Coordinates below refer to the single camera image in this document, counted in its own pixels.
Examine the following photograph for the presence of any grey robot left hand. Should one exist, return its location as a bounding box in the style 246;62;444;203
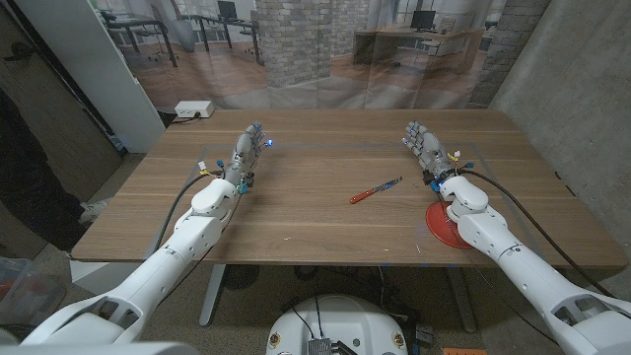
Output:
222;121;274;194

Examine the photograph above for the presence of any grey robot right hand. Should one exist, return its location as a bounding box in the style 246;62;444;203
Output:
401;120;458;192

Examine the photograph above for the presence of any red handled knife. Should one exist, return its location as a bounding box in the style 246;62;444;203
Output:
349;176;403;205

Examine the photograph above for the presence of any red dish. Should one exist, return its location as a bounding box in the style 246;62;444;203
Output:
425;200;474;250

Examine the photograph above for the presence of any white power box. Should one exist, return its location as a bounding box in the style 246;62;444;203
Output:
174;100;216;119

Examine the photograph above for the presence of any printed office backdrop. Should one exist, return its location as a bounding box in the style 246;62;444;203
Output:
93;0;551;110

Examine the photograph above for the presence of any black round fan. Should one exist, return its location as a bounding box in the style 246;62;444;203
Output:
221;264;261;291

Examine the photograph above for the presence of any white table leg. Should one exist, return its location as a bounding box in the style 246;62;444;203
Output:
198;263;228;327
446;265;478;334

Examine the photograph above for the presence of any white partition panel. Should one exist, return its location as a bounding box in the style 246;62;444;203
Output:
14;0;167;154

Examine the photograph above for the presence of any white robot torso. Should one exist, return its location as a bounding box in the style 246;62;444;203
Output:
265;294;409;355

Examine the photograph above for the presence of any person in dark clothes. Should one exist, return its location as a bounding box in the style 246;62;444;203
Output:
0;88;107;252

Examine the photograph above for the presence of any clear plastic bin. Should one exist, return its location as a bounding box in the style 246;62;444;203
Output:
0;255;68;326

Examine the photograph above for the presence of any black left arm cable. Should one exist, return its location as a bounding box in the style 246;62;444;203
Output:
154;170;226;252

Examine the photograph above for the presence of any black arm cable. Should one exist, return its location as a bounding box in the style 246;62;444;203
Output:
457;168;615;299
154;170;226;252

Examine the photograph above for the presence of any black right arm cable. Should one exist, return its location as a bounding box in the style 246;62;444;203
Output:
457;168;615;299

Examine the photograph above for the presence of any black door handle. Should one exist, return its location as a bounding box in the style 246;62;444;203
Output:
3;41;35;63

